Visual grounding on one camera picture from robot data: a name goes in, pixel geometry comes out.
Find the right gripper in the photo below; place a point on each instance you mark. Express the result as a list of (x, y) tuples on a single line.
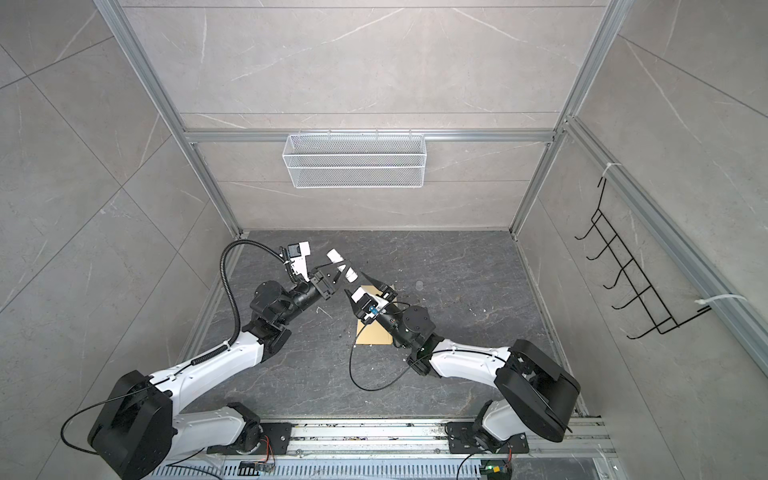
[(385, 288)]

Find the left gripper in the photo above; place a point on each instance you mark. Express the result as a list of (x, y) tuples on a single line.
[(325, 285)]

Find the white glue stick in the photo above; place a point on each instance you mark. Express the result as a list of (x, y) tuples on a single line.
[(342, 265)]

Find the yellow kraft envelope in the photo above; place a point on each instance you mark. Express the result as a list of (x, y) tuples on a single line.
[(372, 334)]

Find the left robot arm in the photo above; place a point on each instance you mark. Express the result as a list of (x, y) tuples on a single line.
[(143, 422)]

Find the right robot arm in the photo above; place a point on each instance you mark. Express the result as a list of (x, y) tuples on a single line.
[(538, 396)]

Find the white wire mesh basket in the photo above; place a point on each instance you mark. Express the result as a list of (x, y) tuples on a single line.
[(351, 161)]

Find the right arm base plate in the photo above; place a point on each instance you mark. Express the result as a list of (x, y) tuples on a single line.
[(466, 438)]

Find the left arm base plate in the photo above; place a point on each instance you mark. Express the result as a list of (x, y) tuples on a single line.
[(267, 437)]

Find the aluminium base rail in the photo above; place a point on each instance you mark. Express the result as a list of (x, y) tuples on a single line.
[(405, 449)]

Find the black wire hook rack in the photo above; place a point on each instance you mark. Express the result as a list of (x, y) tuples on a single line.
[(631, 273)]

